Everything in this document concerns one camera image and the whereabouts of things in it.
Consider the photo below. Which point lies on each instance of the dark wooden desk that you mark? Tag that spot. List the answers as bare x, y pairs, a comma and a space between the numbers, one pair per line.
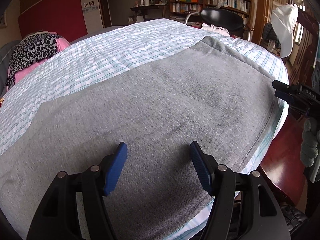
149, 12

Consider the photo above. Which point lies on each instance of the leopard print garment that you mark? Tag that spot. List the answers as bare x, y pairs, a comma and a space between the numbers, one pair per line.
33, 49

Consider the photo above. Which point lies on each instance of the plaid bed sheet mattress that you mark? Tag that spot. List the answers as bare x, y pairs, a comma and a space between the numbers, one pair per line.
106, 55

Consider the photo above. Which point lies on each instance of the grey sweatpants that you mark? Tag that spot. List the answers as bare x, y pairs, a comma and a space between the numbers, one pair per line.
208, 93

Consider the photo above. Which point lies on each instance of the white cap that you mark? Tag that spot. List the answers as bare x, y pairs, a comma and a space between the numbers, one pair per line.
283, 20

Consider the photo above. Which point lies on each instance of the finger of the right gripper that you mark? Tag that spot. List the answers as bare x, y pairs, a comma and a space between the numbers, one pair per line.
289, 97
284, 88

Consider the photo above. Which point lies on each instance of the grey padded headboard cushion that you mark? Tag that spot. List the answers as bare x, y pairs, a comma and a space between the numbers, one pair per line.
5, 56

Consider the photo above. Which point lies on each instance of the black chair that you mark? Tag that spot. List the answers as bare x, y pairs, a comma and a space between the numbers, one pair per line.
223, 18

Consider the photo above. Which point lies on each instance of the red wardrobe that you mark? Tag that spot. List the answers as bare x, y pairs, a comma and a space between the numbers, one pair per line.
71, 19

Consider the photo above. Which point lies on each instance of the white cloth on chair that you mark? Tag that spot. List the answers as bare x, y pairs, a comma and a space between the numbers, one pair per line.
212, 28

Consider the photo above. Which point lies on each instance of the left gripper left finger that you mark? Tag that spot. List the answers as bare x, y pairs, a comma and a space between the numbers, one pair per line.
71, 196

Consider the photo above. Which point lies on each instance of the wooden bookshelf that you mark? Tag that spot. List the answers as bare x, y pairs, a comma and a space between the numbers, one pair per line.
244, 8

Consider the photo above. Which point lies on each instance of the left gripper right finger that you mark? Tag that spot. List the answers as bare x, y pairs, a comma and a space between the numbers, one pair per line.
244, 207

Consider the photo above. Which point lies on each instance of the pink blanket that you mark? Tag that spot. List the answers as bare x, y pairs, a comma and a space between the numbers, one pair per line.
62, 45

